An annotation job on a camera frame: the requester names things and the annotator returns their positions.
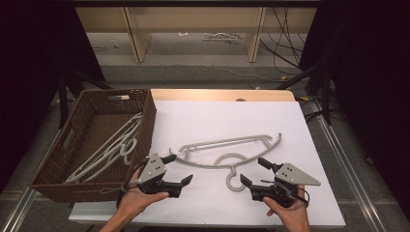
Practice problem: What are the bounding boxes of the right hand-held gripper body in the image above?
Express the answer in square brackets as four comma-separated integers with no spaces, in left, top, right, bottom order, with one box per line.
[249,162,322,209]

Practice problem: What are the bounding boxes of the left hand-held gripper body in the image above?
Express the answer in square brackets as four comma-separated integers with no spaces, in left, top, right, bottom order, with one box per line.
[137,153,182,198]

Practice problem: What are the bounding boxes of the grey plastic clothes hanger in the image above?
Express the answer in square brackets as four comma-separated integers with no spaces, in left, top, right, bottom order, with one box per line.
[64,120,143,184]
[168,132,283,193]
[73,111,143,175]

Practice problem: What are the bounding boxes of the brown wicker basket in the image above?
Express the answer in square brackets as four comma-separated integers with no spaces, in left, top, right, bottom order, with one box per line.
[30,88,158,204]

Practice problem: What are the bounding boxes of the person's left hand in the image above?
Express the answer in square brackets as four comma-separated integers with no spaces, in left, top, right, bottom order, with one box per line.
[118,168,170,218]

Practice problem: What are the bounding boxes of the person's right hand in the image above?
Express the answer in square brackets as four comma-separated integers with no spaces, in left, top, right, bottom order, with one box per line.
[262,192,311,228]

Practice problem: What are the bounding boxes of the white table cover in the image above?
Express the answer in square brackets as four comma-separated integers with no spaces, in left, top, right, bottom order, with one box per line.
[68,100,346,228]

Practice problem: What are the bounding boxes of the black metal stand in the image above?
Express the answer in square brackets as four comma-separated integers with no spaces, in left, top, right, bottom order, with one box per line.
[57,66,114,130]
[276,32,334,126]

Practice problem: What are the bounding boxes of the black curtain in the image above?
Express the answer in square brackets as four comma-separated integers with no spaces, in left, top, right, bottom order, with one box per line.
[0,0,106,192]
[298,0,410,216]

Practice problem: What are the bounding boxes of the wooden desk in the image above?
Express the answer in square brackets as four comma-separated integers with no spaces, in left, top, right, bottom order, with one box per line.
[74,6,319,64]

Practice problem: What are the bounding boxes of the right hand-held gripper cable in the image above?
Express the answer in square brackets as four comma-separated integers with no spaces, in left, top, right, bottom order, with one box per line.
[260,179,311,208]

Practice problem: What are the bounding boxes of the hand-held gripper cable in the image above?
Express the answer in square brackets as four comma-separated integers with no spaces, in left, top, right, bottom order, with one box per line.
[100,157,151,207]
[260,179,311,208]

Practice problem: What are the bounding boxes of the left hand-held gripper cable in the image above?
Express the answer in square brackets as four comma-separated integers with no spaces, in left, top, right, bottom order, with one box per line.
[100,157,151,207]

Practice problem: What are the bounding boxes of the aluminium rail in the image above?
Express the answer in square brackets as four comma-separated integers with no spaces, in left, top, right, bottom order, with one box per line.
[309,99,389,232]
[0,129,64,232]

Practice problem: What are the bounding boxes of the bundle of black cables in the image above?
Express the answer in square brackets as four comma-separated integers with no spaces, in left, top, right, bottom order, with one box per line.
[258,7,311,77]

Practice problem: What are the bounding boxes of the pile of pale cables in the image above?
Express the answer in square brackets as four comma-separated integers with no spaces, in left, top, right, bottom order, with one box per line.
[202,31,243,44]

